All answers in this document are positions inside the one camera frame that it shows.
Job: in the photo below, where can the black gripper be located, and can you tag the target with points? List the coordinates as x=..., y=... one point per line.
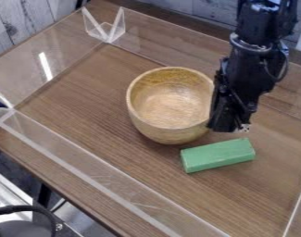
x=249, y=73

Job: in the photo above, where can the green rectangular block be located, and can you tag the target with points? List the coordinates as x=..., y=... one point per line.
x=217, y=154

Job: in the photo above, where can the brown wooden bowl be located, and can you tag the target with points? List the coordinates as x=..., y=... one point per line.
x=168, y=102

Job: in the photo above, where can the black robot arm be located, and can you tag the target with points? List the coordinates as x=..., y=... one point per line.
x=265, y=20

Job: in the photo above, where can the black table leg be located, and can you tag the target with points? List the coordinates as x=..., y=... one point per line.
x=45, y=195

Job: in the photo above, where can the clear acrylic front wall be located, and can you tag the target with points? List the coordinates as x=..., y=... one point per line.
x=133, y=209

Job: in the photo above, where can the clear acrylic corner bracket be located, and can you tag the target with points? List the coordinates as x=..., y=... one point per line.
x=106, y=32

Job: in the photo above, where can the grey metal base plate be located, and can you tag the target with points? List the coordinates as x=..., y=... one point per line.
x=68, y=229

